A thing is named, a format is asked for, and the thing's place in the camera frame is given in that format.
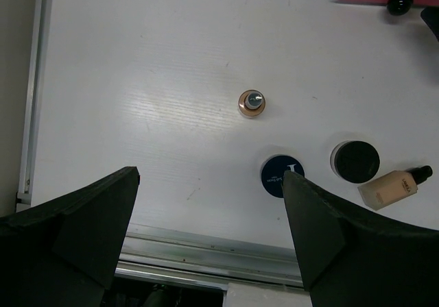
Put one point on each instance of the aluminium front rail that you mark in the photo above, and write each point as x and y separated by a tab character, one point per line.
174	257

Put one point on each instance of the aluminium rail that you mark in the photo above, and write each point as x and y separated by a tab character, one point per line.
40	30
174	257

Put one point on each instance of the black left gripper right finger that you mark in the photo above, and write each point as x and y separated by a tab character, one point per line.
350	256

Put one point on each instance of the upright beige foundation bottle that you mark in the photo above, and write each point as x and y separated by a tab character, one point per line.
251	103

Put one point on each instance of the lying beige foundation bottle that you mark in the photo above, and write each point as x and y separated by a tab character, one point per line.
393	187

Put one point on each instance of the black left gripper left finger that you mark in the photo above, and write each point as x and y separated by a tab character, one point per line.
64	252

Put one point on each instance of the aluminium left side rail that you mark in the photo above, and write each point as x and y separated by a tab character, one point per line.
40	30

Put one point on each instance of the navy round compact jar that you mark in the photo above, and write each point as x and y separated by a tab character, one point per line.
272	173

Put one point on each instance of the black lid powder jar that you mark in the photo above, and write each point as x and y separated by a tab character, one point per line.
355	161

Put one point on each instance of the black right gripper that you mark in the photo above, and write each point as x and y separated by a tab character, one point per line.
430	15

